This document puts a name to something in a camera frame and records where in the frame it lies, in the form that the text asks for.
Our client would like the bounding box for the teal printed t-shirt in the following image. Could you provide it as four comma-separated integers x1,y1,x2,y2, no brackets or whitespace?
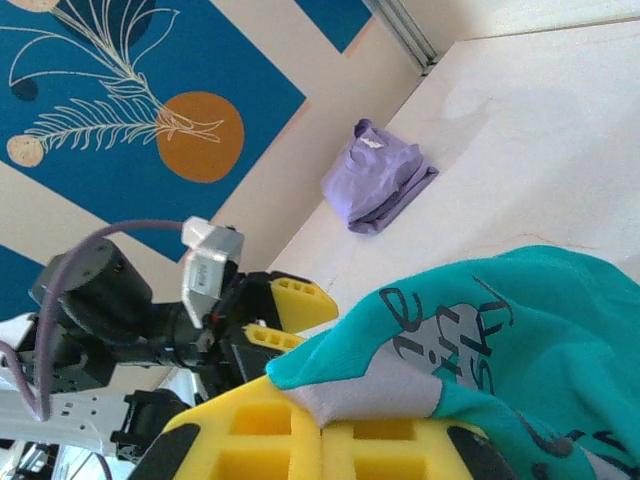
266,244,640,480

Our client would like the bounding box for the aluminium corner post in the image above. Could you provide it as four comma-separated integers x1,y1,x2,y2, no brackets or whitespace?
362,0,442,77

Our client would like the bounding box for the folded purple t-shirt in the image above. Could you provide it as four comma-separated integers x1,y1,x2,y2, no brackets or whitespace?
321,118,440,235

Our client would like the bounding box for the white marble-pattern table cover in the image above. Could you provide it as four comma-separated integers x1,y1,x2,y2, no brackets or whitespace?
269,17,640,351

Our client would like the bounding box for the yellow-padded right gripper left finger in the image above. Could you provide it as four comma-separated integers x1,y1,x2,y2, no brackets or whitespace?
127,374,325,480

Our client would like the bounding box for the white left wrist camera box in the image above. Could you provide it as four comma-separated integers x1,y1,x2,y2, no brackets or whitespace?
180,215,246,330

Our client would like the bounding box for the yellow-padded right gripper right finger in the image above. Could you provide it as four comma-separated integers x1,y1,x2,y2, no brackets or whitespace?
322,417,517,480

